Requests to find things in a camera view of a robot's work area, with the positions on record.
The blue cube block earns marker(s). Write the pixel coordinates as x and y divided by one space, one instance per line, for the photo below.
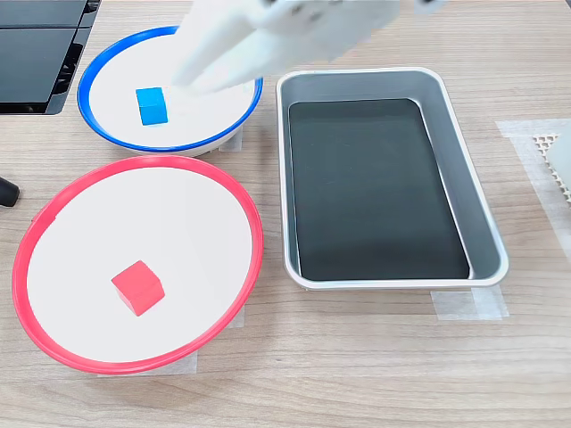
152 107

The red cube block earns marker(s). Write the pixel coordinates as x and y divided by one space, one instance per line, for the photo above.
138 287

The black tray liner mat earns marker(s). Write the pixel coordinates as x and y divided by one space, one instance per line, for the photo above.
379 191

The silver metal tray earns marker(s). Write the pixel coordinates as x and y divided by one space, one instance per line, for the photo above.
482 232

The white dish blue rim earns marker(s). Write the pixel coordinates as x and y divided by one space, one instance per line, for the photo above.
116 67

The clear tape strip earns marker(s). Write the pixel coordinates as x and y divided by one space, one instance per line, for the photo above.
232 142
183 365
238 318
464 305

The black plastic panel rack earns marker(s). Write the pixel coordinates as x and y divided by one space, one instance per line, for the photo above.
31 62

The white mesh mat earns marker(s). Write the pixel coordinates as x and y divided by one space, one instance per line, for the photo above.
546 145

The wide clear tape sheet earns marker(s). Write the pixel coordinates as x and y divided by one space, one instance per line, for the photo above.
531 160

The white dish red rim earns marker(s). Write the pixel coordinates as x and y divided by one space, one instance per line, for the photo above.
134 223

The black rounded object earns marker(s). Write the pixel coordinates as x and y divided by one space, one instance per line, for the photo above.
8 191

